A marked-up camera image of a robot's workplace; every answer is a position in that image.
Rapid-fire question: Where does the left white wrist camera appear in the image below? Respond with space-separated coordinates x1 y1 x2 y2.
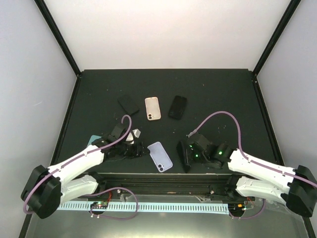
125 129 141 144

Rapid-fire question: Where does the black frame post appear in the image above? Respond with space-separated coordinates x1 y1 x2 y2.
34 0 81 77
253 0 301 76

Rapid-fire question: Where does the right black frame post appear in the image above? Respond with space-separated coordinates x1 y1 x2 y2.
253 0 301 76

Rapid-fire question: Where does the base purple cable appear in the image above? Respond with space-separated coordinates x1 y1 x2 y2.
229 198 267 221
89 186 139 220

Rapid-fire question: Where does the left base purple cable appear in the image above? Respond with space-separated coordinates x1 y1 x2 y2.
89 186 139 220

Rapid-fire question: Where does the black aluminium front rail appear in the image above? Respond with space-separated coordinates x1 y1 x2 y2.
97 174 247 203

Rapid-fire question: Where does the white slotted cable duct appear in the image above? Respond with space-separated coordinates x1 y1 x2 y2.
58 201 229 215

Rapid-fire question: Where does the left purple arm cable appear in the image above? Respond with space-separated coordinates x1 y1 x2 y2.
22 114 132 215

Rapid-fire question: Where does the lavender phone case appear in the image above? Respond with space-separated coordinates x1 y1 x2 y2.
147 142 173 173

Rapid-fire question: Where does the black phone case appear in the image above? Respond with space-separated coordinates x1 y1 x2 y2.
168 95 187 120

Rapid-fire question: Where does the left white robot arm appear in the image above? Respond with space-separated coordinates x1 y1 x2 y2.
21 123 149 219

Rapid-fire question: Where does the beige phone case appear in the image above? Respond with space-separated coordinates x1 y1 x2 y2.
145 97 161 121

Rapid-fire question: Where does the left black frame post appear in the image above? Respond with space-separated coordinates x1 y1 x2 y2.
34 0 81 77

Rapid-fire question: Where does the black wallet pouch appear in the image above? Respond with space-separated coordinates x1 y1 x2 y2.
117 95 139 116

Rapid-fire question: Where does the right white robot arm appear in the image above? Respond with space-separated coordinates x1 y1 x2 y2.
177 133 317 218

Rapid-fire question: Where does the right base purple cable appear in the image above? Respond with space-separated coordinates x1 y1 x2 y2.
229 198 267 221

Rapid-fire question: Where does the teal phone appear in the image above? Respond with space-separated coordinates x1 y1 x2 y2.
87 135 101 146

